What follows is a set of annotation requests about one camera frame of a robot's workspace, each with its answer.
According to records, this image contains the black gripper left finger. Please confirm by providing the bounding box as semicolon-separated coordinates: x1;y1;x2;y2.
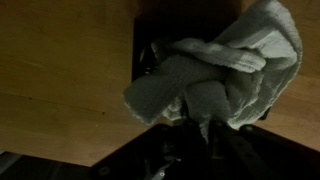
180;118;208;159

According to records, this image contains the black perforated box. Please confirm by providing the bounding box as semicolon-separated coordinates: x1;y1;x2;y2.
131;16;272;122

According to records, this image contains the grey-white cloth towel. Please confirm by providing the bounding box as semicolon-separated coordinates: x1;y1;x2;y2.
122;0;304;144

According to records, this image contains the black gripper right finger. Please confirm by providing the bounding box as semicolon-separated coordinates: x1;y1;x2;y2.
209;119;246;160

